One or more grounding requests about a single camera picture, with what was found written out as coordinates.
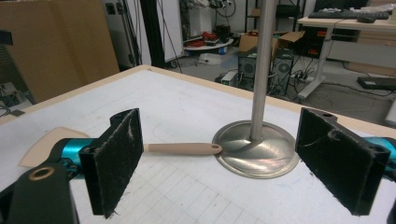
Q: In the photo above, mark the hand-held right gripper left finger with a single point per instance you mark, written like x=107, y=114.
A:
x=109, y=161

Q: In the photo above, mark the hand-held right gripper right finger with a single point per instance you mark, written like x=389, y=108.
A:
x=339, y=161

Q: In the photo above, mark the wooden spoon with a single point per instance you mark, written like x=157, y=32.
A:
x=183, y=148

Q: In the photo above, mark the black flat device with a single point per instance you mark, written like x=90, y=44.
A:
x=376, y=83

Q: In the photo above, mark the metal stand with round base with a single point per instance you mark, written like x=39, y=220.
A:
x=258, y=124

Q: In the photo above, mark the black computer tower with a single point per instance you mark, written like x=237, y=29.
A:
x=247, y=69
x=281, y=72

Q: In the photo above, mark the white desk with legs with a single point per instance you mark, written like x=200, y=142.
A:
x=342, y=46

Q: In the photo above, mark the large brown cardboard sheet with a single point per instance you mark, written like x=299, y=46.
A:
x=59, y=43

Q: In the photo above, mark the white small box device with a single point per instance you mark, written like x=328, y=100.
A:
x=229, y=78

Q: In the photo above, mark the open cardboard box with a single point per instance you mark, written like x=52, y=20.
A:
x=267, y=40

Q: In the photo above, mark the white board panel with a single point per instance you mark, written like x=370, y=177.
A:
x=169, y=28

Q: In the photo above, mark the black keyboard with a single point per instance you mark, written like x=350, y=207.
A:
x=348, y=14

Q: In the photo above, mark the round white low table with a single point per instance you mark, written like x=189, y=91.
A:
x=208, y=46

